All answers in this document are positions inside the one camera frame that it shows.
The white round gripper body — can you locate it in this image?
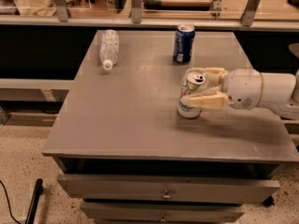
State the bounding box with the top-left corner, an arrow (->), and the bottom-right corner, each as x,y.
222,69 -> 263,110

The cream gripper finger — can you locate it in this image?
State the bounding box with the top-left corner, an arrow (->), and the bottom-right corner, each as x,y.
188,92 -> 229,109
194,67 -> 228,85

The white green 7up can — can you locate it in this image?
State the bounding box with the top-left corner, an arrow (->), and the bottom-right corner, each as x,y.
178,68 -> 208,119

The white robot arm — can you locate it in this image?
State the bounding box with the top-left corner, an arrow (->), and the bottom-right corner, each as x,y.
181,67 -> 299,119

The blue pepsi can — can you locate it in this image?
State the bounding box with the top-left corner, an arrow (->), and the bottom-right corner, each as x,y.
173,23 -> 195,63

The grey cabinet with drawers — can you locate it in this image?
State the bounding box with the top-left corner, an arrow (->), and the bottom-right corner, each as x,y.
43,31 -> 298,211

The clear plastic water bottle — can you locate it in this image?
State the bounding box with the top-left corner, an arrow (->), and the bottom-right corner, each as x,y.
99,30 -> 119,71

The upper grey drawer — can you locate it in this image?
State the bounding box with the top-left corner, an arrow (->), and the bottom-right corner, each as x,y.
57,175 -> 279,204

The grey drawer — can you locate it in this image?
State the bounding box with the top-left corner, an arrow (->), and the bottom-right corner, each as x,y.
80,203 -> 244,224
57,175 -> 279,204

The lower grey drawer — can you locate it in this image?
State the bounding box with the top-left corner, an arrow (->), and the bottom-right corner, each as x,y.
80,203 -> 244,224

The black pole on floor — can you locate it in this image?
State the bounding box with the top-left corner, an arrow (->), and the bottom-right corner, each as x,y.
25,178 -> 43,224

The right metal bracket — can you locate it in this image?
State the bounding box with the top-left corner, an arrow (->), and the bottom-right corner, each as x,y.
240,0 -> 261,27

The metal bracket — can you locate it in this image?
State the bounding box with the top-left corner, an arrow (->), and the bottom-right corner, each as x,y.
131,0 -> 142,23
54,0 -> 70,21
240,0 -> 261,27

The middle metal bracket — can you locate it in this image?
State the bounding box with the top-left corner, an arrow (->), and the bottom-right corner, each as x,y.
131,0 -> 142,23

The left metal bracket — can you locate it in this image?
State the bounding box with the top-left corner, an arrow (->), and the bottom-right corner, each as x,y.
54,0 -> 70,21

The black cable on floor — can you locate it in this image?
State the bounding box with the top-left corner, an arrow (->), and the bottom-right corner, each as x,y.
0,179 -> 22,224

